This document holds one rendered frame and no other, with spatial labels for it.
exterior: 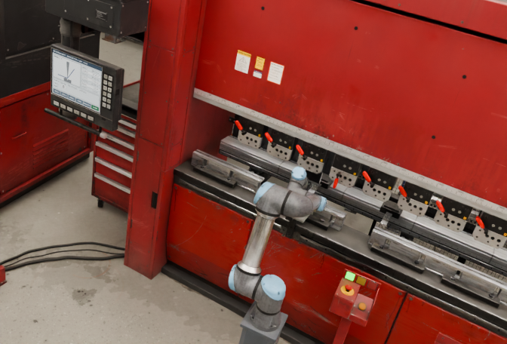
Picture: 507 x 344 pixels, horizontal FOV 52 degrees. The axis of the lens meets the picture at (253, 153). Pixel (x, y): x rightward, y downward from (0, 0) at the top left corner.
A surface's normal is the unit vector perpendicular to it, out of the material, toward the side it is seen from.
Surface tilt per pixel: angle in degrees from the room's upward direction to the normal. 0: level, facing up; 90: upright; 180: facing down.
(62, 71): 90
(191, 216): 90
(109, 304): 0
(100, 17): 90
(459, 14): 90
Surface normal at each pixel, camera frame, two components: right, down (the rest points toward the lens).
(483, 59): -0.46, 0.33
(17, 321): 0.18, -0.87
